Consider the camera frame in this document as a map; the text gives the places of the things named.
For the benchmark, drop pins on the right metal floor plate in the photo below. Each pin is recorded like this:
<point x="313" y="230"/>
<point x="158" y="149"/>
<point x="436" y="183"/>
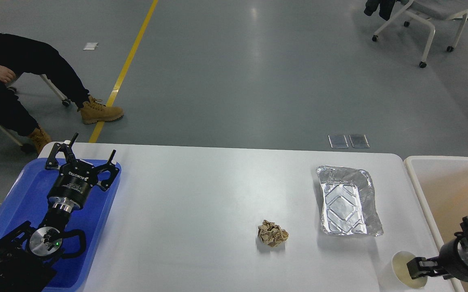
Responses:
<point x="359" y="141"/>

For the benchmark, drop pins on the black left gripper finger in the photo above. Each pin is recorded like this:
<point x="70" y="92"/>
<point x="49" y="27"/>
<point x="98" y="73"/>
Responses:
<point x="111" y="168"/>
<point x="65" y="148"/>

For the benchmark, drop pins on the aluminium foil tray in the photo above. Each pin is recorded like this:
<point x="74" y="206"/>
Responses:
<point x="348" y="202"/>

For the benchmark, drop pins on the tan boot near table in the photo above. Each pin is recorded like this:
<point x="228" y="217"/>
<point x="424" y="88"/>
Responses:
<point x="40" y="138"/>

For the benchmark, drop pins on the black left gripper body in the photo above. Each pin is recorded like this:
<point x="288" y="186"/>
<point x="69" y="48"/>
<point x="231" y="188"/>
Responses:
<point x="73" y="185"/>

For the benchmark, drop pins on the white paper cup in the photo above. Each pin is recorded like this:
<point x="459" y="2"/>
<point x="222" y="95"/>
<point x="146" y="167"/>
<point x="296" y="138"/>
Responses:
<point x="401" y="273"/>

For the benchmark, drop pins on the dark jacket on chair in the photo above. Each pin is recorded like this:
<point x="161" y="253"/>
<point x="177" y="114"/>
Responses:
<point x="385" y="7"/>

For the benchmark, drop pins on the blue plastic tray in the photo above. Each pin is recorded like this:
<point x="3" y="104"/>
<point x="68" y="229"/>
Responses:
<point x="27" y="201"/>

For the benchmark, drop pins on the white office chair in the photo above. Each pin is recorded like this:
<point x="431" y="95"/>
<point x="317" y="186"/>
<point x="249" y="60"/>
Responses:
<point x="424" y="11"/>

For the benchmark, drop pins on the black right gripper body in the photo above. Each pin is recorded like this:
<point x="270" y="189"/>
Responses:
<point x="453" y="258"/>

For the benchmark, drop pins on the crumpled brown paper ball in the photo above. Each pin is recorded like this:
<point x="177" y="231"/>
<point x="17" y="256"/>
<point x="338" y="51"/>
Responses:
<point x="272" y="234"/>

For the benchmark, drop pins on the beige plastic bin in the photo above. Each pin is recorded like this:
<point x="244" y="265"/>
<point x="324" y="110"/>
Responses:
<point x="441" y="184"/>

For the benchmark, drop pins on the left metal floor plate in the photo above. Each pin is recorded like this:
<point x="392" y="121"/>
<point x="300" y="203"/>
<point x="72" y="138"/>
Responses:
<point x="338" y="141"/>

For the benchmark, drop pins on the seated person in black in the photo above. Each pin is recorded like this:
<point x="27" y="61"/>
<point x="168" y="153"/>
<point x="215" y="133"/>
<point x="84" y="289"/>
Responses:
<point x="20" y="55"/>

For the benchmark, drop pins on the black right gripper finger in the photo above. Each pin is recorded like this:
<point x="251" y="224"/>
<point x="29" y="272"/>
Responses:
<point x="419" y="267"/>

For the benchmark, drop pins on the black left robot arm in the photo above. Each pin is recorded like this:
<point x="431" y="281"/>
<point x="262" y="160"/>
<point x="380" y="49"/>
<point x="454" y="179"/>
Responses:
<point x="52" y="219"/>

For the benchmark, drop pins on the tan boot on line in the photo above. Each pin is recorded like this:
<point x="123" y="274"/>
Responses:
<point x="93" y="111"/>

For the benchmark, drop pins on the metal floor plate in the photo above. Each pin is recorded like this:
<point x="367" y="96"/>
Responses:
<point x="359" y="141"/>
<point x="338" y="141"/>

